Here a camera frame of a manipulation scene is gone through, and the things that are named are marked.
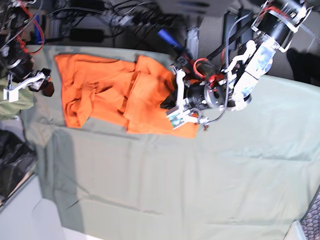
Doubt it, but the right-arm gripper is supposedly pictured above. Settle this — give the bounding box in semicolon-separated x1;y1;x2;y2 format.
5;68;55;97

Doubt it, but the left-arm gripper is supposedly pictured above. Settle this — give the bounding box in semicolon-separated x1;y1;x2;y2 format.
160;65;229;125

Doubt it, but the orange T-shirt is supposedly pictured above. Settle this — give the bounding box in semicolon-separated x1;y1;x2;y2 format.
54;53;198;139

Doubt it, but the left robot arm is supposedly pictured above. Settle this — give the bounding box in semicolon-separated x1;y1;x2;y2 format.
158;0;320;129

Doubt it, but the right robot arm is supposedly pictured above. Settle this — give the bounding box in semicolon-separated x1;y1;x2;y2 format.
0;0;55;103

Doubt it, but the olive green garment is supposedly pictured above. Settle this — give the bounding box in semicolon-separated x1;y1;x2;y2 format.
0;77;34;121

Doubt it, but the blue red bar clamp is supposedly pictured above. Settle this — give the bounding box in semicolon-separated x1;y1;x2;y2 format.
157;29;198;79

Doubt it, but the black plastic bag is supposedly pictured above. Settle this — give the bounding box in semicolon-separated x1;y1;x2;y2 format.
0;130;37;203

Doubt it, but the black power strip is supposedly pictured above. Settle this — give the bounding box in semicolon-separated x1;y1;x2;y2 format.
109;12;179;28

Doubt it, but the green table cloth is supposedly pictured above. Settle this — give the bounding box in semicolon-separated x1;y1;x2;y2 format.
21;45;320;240

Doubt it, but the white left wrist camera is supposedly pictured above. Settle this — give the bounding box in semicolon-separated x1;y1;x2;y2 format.
166;109;190;130

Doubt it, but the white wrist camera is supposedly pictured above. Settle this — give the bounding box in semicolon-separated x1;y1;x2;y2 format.
166;109;190;130
3;88;19;103

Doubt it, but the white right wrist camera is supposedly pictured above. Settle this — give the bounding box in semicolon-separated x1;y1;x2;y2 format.
3;88;19;103

